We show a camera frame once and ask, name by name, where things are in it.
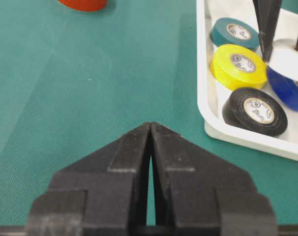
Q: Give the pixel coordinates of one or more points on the yellow tape roll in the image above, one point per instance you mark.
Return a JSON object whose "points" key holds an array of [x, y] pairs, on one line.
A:
{"points": [[237, 67]]}

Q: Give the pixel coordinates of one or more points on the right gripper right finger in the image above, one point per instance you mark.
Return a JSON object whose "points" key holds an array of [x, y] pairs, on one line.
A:
{"points": [[206, 195]]}

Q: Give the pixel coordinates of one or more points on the red tape roll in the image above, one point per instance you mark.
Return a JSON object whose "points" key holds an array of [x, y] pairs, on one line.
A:
{"points": [[84, 5]]}

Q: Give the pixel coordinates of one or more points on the blue tape roll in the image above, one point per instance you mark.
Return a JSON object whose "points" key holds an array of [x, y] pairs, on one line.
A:
{"points": [[286, 89]]}

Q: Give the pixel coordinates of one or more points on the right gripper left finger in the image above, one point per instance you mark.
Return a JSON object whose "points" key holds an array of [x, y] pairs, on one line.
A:
{"points": [[102, 194]]}

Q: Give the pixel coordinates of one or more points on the green tape roll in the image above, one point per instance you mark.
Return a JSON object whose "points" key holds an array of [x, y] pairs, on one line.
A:
{"points": [[233, 31]]}

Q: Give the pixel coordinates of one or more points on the black tape roll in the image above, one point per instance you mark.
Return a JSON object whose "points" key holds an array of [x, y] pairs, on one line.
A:
{"points": [[254, 110]]}

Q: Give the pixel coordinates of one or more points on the green table cloth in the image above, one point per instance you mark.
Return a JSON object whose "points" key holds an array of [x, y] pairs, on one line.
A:
{"points": [[72, 82]]}

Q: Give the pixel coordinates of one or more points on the white tape roll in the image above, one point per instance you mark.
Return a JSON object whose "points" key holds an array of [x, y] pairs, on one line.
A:
{"points": [[284, 56]]}

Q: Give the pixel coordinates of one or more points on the white plastic case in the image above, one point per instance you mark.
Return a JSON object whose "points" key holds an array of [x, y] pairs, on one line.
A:
{"points": [[211, 95]]}

